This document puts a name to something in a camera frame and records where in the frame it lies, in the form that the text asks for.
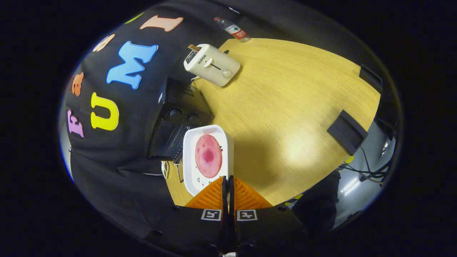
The red label water bottle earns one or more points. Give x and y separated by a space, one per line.
235 31

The person's dark clothing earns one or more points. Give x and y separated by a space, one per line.
317 203

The pink ham slice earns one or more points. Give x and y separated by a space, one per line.
209 157

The white square food plate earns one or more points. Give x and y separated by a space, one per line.
191 171

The black table clamp block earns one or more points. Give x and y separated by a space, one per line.
370 77
348 132

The black toaster oven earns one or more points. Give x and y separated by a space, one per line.
178 103

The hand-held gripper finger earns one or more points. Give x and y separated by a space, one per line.
225 200
231 200

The white pop-up toaster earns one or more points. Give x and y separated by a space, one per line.
210 67

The brown bread slice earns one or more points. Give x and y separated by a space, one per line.
194 47

